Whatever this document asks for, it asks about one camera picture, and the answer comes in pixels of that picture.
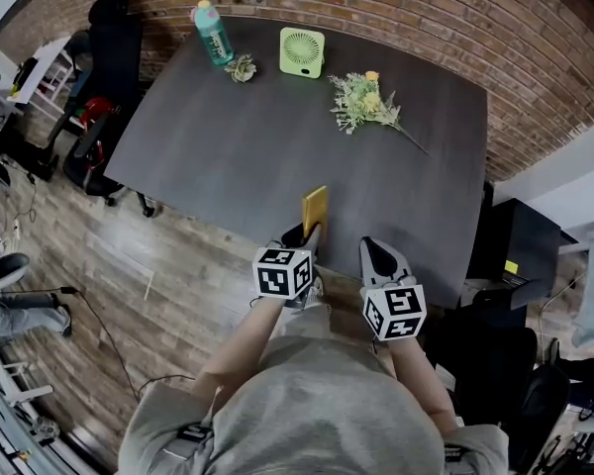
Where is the green square desk fan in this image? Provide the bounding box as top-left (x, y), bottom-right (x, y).
top-left (278, 27), bottom-right (327, 81)

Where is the black floor cable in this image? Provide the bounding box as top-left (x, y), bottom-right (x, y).
top-left (58, 286), bottom-right (197, 405)

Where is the black office chair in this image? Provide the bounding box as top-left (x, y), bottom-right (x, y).
top-left (61, 97), bottom-right (162, 219)

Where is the black cabinet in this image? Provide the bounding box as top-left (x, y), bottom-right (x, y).
top-left (466, 197), bottom-right (579, 287)

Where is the yellow calculator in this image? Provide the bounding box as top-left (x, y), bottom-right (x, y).
top-left (301, 184), bottom-right (329, 239)

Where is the small green plant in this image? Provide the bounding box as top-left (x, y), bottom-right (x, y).
top-left (223, 53), bottom-right (258, 84)

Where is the teal water bottle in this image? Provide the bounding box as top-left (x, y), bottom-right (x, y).
top-left (189, 0), bottom-right (236, 67)

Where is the dark wooden table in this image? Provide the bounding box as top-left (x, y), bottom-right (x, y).
top-left (103, 16), bottom-right (490, 311)

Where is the person's left forearm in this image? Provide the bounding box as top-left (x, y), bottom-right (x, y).
top-left (191, 295), bottom-right (289, 408)

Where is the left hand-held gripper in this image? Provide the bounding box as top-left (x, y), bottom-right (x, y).
top-left (251, 222), bottom-right (324, 311)

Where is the person's right forearm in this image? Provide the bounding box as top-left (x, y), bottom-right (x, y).
top-left (385, 336), bottom-right (460, 435)

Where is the artificial flower bouquet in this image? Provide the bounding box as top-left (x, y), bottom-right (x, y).
top-left (328, 70), bottom-right (432, 157)

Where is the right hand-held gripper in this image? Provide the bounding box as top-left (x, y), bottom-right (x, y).
top-left (358, 236), bottom-right (428, 342)

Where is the white shelf rack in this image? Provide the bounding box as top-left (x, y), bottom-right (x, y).
top-left (6, 35), bottom-right (76, 121)

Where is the black swivel chair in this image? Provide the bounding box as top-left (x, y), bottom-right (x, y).
top-left (425, 278), bottom-right (571, 470)

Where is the person's shoe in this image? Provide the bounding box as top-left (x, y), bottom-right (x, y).
top-left (300, 275), bottom-right (328, 312)

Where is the person's grey shirt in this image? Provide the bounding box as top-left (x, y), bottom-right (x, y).
top-left (117, 304), bottom-right (511, 475)

